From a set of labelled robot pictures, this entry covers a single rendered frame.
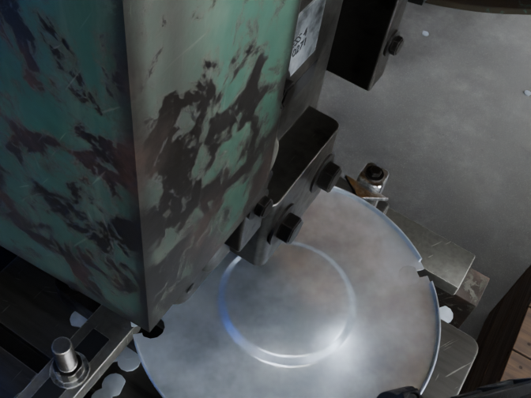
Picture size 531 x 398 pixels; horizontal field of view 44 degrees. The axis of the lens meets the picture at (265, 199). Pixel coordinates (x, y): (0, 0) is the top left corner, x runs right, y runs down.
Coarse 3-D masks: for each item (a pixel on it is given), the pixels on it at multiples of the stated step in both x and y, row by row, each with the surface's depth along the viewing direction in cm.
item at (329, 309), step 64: (320, 192) 70; (320, 256) 64; (384, 256) 66; (192, 320) 60; (256, 320) 60; (320, 320) 60; (384, 320) 62; (192, 384) 56; (256, 384) 57; (320, 384) 57; (384, 384) 58
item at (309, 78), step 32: (320, 0) 40; (320, 32) 44; (320, 64) 47; (288, 128) 48; (320, 128) 49; (288, 160) 47; (320, 160) 49; (288, 192) 45; (288, 224) 47; (224, 256) 51; (256, 256) 49
